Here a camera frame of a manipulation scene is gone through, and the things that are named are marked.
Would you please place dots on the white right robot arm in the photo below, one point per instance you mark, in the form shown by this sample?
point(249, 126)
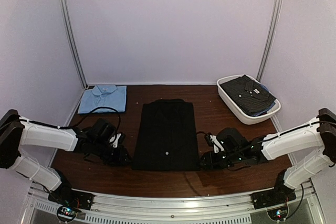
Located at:
point(318, 134)

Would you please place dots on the blue patterned shirt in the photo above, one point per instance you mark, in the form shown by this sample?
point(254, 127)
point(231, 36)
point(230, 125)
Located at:
point(267, 109)

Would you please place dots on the light blue folded shirt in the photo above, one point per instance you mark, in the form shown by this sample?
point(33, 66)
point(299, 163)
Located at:
point(110, 98)

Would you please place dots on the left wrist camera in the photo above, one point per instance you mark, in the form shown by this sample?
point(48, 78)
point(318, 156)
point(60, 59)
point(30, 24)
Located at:
point(104, 132)

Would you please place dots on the aluminium frame post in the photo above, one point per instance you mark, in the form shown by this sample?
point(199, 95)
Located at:
point(72, 42)
point(276, 10)

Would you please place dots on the left aluminium frame post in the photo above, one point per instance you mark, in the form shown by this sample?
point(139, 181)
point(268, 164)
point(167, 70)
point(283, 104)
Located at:
point(72, 42)

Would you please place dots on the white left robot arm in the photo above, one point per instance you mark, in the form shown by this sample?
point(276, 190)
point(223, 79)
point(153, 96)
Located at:
point(20, 135)

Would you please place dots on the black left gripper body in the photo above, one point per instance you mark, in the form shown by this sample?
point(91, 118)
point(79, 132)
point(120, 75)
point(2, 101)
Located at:
point(109, 157)

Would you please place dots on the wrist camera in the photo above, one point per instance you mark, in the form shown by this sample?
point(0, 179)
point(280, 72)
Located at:
point(227, 140)
point(104, 132)

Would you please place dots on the front aluminium rail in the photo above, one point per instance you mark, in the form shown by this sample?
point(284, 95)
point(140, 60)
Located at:
point(232, 208)

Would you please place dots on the black long sleeve shirt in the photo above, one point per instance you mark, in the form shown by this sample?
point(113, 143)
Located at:
point(167, 139)

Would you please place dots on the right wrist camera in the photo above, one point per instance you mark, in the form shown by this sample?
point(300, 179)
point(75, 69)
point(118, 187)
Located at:
point(227, 140)

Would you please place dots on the grey striped shirt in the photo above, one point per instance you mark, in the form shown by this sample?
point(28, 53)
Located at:
point(247, 94)

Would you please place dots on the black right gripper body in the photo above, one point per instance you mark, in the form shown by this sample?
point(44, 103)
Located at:
point(232, 158)

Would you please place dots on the right aluminium frame post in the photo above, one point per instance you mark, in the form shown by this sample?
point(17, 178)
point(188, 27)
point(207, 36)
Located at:
point(276, 10)

